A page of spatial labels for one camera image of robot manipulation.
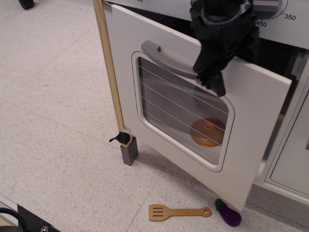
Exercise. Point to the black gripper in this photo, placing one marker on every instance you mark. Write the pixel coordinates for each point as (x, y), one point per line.
(224, 30)

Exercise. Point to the white toy oven door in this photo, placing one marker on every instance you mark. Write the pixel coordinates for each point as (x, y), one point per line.
(159, 106)

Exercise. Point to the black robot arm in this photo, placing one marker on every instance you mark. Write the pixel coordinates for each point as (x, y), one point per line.
(224, 32)

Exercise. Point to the white toy kitchen cabinet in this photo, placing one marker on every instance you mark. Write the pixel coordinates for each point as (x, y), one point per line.
(284, 50)

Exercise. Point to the grey temperature knob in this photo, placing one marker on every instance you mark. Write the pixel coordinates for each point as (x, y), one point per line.
(267, 6)

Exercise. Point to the orange toy pot lid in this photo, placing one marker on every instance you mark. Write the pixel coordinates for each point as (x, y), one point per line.
(208, 132)

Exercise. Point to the white cupboard door right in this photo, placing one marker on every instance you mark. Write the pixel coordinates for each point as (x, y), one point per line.
(290, 170)

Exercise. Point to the black tape piece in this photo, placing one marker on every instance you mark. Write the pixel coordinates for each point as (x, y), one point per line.
(122, 138)

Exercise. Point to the grey cabinet foot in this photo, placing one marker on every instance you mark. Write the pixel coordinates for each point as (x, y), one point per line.
(130, 154)

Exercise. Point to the purple toy eggplant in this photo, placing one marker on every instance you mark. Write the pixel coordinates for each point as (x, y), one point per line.
(230, 216)

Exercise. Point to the wooden toy spatula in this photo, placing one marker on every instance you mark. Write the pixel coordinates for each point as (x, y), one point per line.
(159, 212)

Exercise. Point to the black caster wheel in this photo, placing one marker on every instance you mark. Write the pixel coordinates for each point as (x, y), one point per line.
(26, 4)

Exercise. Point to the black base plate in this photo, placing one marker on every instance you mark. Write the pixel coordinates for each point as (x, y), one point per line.
(35, 223)

